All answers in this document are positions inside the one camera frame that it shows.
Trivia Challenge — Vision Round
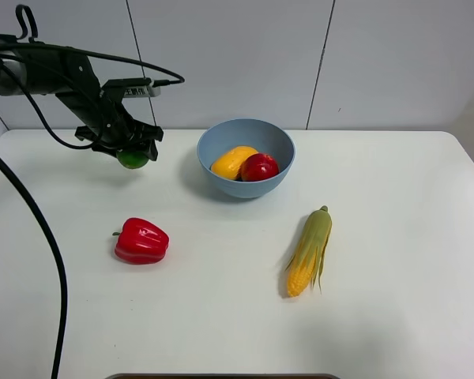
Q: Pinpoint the corn cob with husk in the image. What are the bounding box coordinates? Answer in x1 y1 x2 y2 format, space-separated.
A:
286 205 333 298

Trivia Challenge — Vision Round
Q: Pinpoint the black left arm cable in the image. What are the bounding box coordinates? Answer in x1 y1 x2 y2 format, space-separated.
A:
0 3 186 379

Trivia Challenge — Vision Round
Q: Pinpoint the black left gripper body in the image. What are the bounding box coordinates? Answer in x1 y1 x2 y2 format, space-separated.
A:
56 91 164 151

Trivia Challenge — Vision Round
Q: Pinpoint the yellow mango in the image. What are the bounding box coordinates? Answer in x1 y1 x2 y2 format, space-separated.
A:
211 146 258 180

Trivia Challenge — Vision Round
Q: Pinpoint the red bell pepper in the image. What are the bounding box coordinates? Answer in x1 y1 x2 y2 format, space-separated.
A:
113 217 170 265

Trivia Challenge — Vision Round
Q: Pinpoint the blue plastic bowl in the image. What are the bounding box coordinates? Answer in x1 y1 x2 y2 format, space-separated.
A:
197 118 295 199

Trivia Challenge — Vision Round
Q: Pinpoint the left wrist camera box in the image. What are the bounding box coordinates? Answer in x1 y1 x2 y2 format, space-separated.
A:
102 77 161 101

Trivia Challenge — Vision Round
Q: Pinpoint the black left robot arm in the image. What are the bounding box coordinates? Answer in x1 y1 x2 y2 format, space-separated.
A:
0 35 164 161

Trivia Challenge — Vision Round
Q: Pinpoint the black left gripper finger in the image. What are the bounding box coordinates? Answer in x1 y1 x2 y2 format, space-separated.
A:
140 139 158 161
91 143 120 158

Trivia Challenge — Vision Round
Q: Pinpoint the green lime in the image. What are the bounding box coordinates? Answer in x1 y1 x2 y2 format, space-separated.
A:
116 149 149 170

